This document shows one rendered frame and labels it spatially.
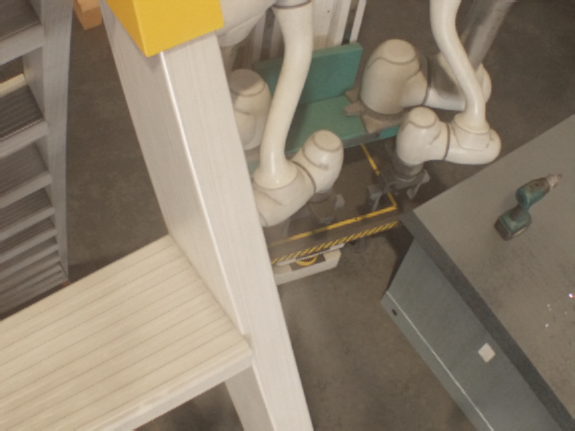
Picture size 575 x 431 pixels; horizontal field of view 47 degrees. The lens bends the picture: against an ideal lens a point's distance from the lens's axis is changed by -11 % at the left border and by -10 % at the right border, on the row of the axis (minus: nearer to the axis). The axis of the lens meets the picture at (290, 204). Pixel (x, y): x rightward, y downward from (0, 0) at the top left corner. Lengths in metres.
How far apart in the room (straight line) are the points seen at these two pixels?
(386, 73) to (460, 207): 0.48
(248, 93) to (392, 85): 0.45
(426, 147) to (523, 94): 1.82
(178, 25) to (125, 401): 0.18
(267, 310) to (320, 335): 2.32
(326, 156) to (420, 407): 1.20
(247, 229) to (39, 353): 0.13
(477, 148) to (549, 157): 0.64
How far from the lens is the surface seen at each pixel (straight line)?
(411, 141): 1.91
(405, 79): 2.14
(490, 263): 2.20
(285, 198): 1.71
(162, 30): 0.26
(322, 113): 2.27
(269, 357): 0.38
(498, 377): 2.39
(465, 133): 1.93
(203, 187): 0.30
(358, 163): 2.69
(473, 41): 2.01
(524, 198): 2.10
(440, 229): 2.21
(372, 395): 2.63
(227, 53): 1.55
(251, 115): 1.96
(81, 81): 3.35
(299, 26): 1.59
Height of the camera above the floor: 2.44
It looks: 56 degrees down
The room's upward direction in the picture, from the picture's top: 12 degrees clockwise
